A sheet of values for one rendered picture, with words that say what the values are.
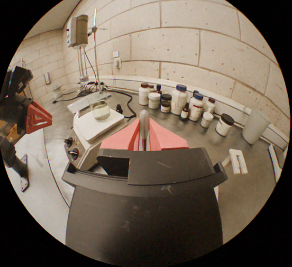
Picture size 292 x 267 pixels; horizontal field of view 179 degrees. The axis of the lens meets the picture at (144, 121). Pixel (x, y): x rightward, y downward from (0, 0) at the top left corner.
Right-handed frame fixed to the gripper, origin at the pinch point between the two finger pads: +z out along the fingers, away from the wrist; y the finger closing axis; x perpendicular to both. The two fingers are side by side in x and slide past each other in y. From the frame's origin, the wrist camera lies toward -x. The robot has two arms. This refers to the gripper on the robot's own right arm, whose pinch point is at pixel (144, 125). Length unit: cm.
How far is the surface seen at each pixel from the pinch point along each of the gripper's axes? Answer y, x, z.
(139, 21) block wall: 3, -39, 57
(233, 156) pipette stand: -13.8, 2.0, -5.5
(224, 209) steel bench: -19.4, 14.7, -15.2
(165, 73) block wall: -12.7, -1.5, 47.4
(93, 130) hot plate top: 12.1, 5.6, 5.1
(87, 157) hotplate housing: 13.1, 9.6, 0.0
